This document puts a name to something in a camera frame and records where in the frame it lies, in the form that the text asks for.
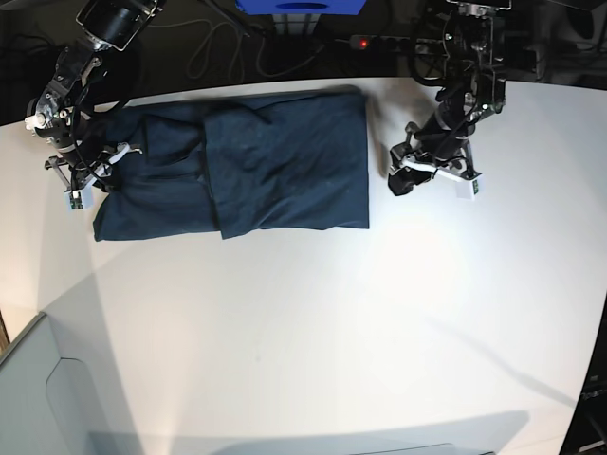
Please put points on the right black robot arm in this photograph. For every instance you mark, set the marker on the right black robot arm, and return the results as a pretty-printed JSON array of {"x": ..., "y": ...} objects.
[{"x": 61, "y": 114}]

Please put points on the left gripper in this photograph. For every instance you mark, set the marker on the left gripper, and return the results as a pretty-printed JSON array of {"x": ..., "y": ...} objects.
[{"x": 428, "y": 152}]

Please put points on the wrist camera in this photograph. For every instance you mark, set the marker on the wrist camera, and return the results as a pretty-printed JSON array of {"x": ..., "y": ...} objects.
[
  {"x": 470, "y": 187},
  {"x": 79, "y": 199}
]

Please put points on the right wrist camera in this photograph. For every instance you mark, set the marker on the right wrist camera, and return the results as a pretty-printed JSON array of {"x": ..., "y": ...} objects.
[{"x": 79, "y": 199}]

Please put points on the blue box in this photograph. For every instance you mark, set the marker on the blue box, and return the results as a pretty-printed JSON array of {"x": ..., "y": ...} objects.
[{"x": 339, "y": 7}]

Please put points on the dark blue T-shirt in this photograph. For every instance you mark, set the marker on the dark blue T-shirt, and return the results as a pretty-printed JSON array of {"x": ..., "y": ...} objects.
[{"x": 236, "y": 165}]

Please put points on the black power strip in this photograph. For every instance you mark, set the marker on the black power strip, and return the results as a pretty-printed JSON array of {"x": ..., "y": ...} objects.
[{"x": 394, "y": 44}]

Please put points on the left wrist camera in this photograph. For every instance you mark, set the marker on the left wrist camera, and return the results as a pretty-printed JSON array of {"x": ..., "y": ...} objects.
[{"x": 470, "y": 187}]

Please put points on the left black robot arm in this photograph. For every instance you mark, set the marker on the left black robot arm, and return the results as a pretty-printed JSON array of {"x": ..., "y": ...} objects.
[{"x": 456, "y": 47}]

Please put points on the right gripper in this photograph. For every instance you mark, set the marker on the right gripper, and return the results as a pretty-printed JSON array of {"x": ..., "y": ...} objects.
[{"x": 78, "y": 167}]

